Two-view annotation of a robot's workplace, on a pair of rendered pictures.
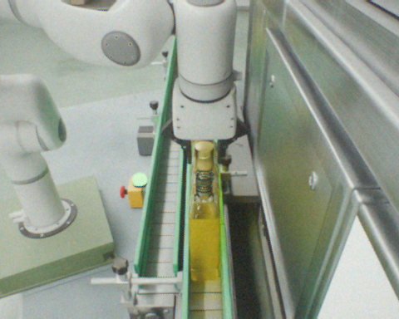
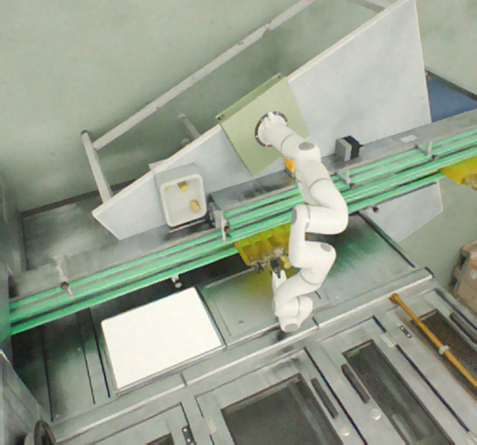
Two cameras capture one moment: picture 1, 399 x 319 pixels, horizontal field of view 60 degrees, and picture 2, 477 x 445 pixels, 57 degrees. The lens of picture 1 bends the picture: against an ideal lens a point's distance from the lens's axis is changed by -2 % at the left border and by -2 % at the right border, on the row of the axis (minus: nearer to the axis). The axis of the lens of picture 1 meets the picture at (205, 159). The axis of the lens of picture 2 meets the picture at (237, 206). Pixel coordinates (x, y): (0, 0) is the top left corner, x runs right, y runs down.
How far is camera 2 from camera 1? 1.54 m
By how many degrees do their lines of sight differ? 49
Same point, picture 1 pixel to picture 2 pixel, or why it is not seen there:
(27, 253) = (243, 136)
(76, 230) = (260, 153)
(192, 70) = not seen: hidden behind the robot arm
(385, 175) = (224, 357)
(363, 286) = (207, 341)
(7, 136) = (299, 167)
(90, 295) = (223, 164)
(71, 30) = (279, 298)
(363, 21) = (267, 359)
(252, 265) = not seen: hidden behind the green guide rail
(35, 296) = (220, 138)
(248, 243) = not seen: hidden behind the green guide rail
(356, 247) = (214, 341)
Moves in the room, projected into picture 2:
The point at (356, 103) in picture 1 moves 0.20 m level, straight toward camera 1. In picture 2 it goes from (244, 353) to (197, 359)
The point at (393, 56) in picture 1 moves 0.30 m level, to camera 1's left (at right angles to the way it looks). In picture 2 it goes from (250, 365) to (247, 316)
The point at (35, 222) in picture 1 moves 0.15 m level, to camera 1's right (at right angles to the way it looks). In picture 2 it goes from (265, 132) to (265, 164)
